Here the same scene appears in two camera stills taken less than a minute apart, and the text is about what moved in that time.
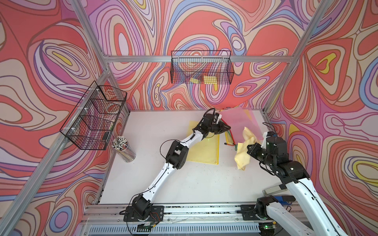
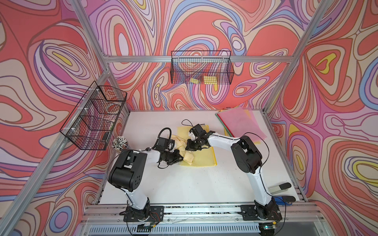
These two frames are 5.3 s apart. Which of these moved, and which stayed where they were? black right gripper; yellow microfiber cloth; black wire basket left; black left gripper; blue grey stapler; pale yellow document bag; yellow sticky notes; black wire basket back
Moved: black left gripper; yellow microfiber cloth; pale yellow document bag; black right gripper
Stayed: black wire basket left; blue grey stapler; black wire basket back; yellow sticky notes
